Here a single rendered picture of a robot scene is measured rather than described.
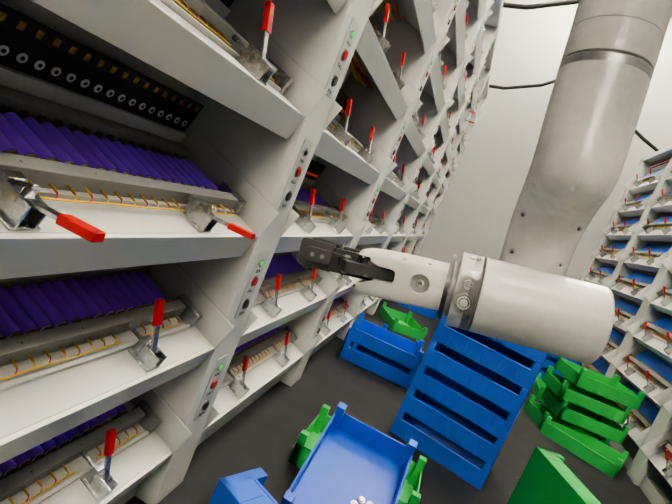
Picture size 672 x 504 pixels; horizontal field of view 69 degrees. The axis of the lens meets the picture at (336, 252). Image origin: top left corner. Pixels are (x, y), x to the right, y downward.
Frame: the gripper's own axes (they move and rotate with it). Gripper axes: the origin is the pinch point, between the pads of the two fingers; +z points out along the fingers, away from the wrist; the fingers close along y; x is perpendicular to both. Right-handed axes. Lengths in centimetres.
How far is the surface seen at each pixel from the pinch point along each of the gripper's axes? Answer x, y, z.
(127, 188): 2.7, -11.6, 19.1
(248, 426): -52, 55, 23
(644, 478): -69, 156, -105
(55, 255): -3.5, -22.6, 16.2
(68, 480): -37.8, -2.8, 26.3
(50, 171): 3.2, -21.9, 18.8
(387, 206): 12, 156, 19
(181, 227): -0.8, -4.0, 16.6
